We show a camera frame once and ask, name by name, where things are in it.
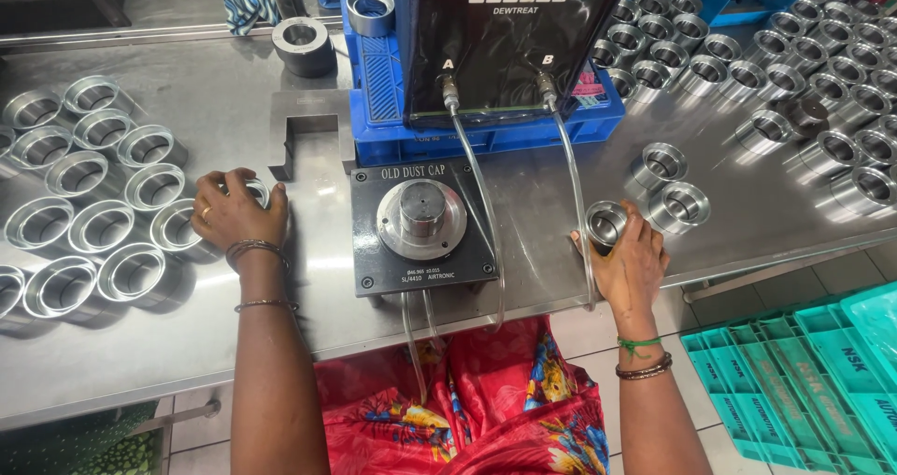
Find person's right hand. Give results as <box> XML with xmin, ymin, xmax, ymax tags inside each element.
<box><xmin>571</xmin><ymin>200</ymin><xmax>671</xmax><ymax>322</ymax></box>

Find person's left hand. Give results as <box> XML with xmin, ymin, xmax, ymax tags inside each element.
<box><xmin>191</xmin><ymin>168</ymin><xmax>290</xmax><ymax>249</ymax></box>

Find shiny metal dust cap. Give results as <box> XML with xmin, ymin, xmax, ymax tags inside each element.
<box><xmin>629</xmin><ymin>142</ymin><xmax>689</xmax><ymax>192</ymax></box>
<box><xmin>648</xmin><ymin>181</ymin><xmax>712</xmax><ymax>235</ymax></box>
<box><xmin>585</xmin><ymin>200</ymin><xmax>629</xmax><ymax>255</ymax></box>
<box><xmin>223</xmin><ymin>177</ymin><xmax>273</xmax><ymax>213</ymax></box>

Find dark wrist bangles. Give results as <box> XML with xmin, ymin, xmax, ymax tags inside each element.
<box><xmin>225</xmin><ymin>239</ymin><xmax>291</xmax><ymax>274</ymax></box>

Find green wrist thread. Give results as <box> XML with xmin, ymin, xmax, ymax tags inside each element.
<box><xmin>617</xmin><ymin>335</ymin><xmax>662</xmax><ymax>359</ymax></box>

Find brown beaded bangle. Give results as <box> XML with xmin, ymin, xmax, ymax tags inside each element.
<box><xmin>615</xmin><ymin>352</ymin><xmax>674</xmax><ymax>381</ymax></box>

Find grey notched steel block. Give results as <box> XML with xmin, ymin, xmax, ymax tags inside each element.
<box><xmin>268</xmin><ymin>90</ymin><xmax>357</xmax><ymax>182</ymax></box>

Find cluster of checked metal rings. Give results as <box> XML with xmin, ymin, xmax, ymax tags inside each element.
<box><xmin>0</xmin><ymin>74</ymin><xmax>225</xmax><ymax>322</ymax></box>

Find blue plastic crate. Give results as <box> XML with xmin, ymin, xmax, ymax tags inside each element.
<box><xmin>341</xmin><ymin>0</ymin><xmax>626</xmax><ymax>168</ymax></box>

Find steel gauge plug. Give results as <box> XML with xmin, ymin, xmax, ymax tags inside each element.
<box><xmin>376</xmin><ymin>178</ymin><xmax>468</xmax><ymax>261</ymax></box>

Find stack of teal crates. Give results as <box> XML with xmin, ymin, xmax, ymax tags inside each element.
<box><xmin>680</xmin><ymin>282</ymin><xmax>897</xmax><ymax>475</ymax></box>

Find red floral garment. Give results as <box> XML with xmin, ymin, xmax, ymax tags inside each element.
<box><xmin>314</xmin><ymin>315</ymin><xmax>611</xmax><ymax>475</ymax></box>

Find blue striped cloth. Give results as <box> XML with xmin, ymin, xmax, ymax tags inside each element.
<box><xmin>214</xmin><ymin>0</ymin><xmax>281</xmax><ymax>36</ymax></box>

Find large batch of metal rings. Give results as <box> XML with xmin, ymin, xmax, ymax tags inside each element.
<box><xmin>592</xmin><ymin>0</ymin><xmax>897</xmax><ymax>217</ymax></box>

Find black air gauge display unit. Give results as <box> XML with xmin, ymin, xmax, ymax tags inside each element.
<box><xmin>387</xmin><ymin>0</ymin><xmax>635</xmax><ymax>127</ymax></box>

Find green patterned mat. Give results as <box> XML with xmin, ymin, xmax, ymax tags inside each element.
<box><xmin>0</xmin><ymin>401</ymin><xmax>165</xmax><ymax>475</ymax></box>

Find clear air hose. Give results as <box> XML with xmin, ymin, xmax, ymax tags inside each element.
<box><xmin>420</xmin><ymin>289</ymin><xmax>447</xmax><ymax>358</ymax></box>
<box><xmin>445</xmin><ymin>100</ymin><xmax>507</xmax><ymax>332</ymax></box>
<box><xmin>401</xmin><ymin>291</ymin><xmax>430</xmax><ymax>406</ymax></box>
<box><xmin>543</xmin><ymin>97</ymin><xmax>598</xmax><ymax>312</ymax></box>

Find black gauge base plate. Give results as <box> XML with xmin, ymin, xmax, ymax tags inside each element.
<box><xmin>349</xmin><ymin>158</ymin><xmax>500</xmax><ymax>298</ymax></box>

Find dark steel master ring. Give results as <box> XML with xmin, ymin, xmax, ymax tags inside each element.
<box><xmin>272</xmin><ymin>17</ymin><xmax>337</xmax><ymax>78</ymax></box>

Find tall steel setting ring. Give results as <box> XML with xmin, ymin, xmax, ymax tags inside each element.
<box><xmin>346</xmin><ymin>0</ymin><xmax>397</xmax><ymax>38</ymax></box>

